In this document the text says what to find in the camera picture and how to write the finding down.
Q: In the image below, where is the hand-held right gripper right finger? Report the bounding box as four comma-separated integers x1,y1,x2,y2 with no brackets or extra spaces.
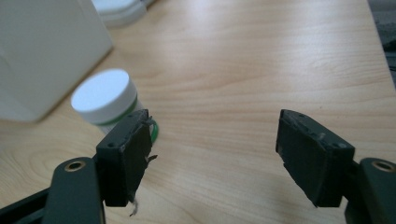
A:
275,108,356,208

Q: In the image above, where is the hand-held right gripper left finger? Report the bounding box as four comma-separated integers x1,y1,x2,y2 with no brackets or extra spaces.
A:
95,108,159,217

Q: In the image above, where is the white bottle with green stripe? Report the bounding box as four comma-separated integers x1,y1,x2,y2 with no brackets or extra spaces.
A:
70,68,160,145

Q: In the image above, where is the large white plastic container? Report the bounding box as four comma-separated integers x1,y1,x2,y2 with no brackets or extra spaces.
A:
0,0,114,123

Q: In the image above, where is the white container at top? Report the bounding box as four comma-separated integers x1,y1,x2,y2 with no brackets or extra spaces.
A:
92,0,157,29

